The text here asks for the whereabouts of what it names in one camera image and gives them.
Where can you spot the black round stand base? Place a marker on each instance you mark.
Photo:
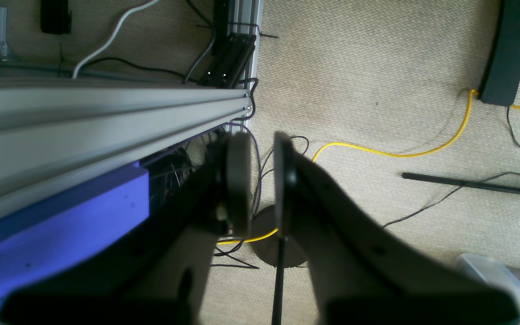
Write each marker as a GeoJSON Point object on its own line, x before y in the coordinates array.
{"type": "Point", "coordinates": [267, 249]}

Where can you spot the black tripod stand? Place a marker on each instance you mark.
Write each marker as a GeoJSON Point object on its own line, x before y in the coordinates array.
{"type": "Point", "coordinates": [483, 184]}

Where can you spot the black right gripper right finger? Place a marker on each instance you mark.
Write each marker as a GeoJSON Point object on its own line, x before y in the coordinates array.
{"type": "Point", "coordinates": [363, 275]}

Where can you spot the aluminium extrusion frame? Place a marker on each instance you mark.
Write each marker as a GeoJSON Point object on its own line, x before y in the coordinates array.
{"type": "Point", "coordinates": [57, 132]}

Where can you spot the blue purple block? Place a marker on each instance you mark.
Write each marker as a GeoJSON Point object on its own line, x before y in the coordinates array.
{"type": "Point", "coordinates": [69, 227]}

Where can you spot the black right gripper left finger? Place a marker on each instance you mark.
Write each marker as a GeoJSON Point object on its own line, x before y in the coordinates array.
{"type": "Point", "coordinates": [157, 273]}

